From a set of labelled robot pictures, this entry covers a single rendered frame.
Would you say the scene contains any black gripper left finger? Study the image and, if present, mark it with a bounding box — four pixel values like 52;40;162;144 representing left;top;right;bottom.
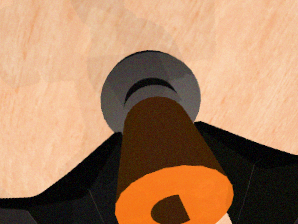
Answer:
0;132;122;224

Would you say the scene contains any orange knob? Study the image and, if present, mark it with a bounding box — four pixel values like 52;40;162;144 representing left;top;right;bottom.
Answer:
114;96;234;224

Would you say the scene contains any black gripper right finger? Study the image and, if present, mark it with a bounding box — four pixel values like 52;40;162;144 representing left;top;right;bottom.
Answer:
193;121;298;224

